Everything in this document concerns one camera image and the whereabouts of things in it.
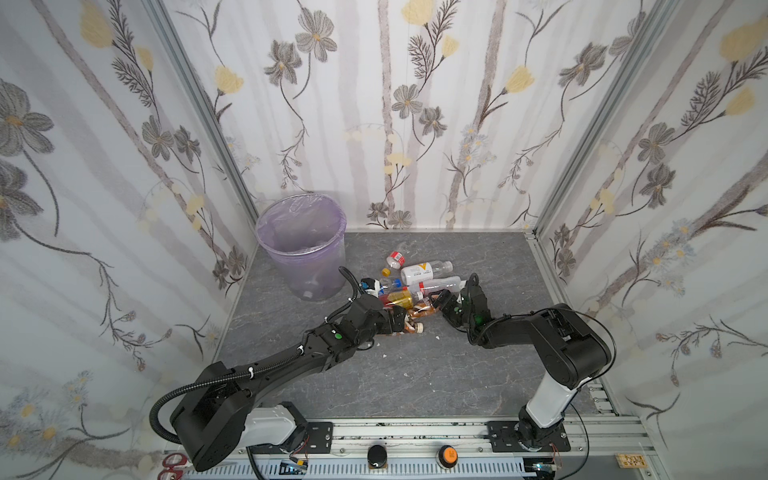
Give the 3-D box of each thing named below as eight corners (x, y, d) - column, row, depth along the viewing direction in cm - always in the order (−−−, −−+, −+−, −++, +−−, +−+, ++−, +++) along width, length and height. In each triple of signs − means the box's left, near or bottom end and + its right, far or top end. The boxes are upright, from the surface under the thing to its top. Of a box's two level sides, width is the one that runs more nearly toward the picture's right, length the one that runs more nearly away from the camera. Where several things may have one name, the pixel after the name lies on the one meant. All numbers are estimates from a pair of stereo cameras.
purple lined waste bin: (272, 306, 100) (241, 253, 79) (288, 250, 117) (266, 193, 95) (347, 306, 101) (336, 254, 79) (353, 250, 117) (346, 194, 95)
